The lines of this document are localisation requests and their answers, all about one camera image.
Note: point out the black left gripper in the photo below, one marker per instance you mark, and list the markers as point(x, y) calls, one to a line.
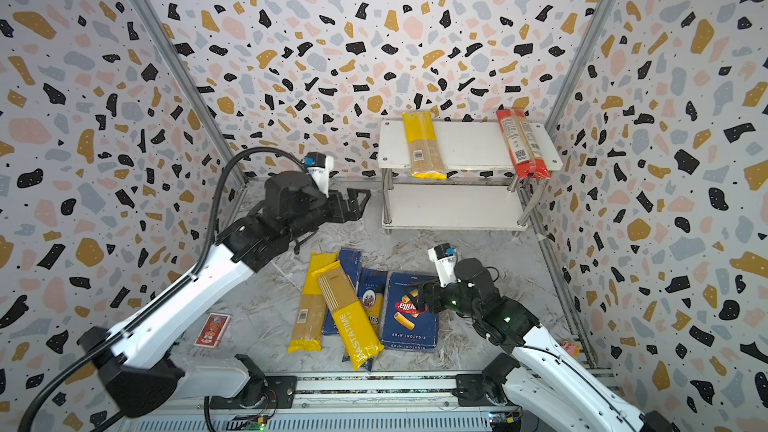
point(345, 213)

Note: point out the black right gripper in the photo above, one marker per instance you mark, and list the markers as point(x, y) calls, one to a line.
point(437, 290)

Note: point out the blue clear spaghetti bag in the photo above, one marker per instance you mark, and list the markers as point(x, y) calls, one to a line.
point(371, 294)

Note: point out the yellow Pastatime spaghetti package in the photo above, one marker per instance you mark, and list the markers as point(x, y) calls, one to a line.
point(360, 340)

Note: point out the yellow spaghetti package with barcode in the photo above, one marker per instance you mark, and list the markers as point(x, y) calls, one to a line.
point(425, 158)

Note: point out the red spaghetti package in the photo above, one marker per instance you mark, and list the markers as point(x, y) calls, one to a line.
point(524, 150)

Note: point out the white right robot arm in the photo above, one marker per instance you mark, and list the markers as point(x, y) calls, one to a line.
point(533, 371)

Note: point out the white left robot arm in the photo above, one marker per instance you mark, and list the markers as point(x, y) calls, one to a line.
point(138, 370)

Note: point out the blue Barilla rigatoni box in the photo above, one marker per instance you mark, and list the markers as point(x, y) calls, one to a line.
point(404, 327)

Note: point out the yellow clear spaghetti package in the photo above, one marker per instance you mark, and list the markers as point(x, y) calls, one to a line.
point(307, 331)

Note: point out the white two-tier shelf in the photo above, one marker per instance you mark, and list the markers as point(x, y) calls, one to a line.
point(491, 204)

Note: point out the small pink yellow object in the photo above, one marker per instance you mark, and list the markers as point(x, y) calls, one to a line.
point(572, 348)

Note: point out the small red card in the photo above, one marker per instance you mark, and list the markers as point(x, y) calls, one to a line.
point(213, 330)

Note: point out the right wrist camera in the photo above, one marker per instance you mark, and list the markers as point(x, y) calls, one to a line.
point(444, 257)

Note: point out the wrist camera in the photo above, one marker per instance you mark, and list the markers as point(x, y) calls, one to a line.
point(319, 167)
point(444, 257)

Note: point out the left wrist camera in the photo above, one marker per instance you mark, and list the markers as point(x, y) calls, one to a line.
point(319, 167)

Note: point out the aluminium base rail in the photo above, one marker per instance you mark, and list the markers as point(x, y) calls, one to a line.
point(380, 401)

